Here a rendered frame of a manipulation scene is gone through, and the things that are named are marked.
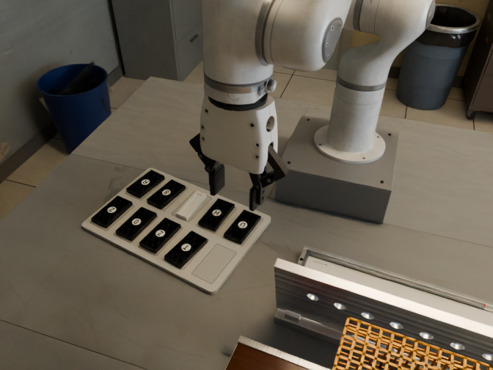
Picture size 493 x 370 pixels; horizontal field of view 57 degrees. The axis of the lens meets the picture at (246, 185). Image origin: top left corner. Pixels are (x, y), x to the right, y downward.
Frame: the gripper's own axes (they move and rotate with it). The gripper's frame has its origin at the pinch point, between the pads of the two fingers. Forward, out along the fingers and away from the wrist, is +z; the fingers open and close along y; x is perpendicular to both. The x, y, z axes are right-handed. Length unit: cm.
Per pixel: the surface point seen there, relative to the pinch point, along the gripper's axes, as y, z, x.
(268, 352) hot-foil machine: -11.4, 19.5, 9.7
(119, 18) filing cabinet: 218, 69, -201
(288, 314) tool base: -7.5, 34.7, -8.5
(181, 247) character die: 22.5, 35.7, -13.4
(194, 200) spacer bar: 29, 35, -28
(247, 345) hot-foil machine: -8.2, 19.6, 10.3
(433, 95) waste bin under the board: 0, 102, -271
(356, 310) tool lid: -19.9, 23.9, -7.6
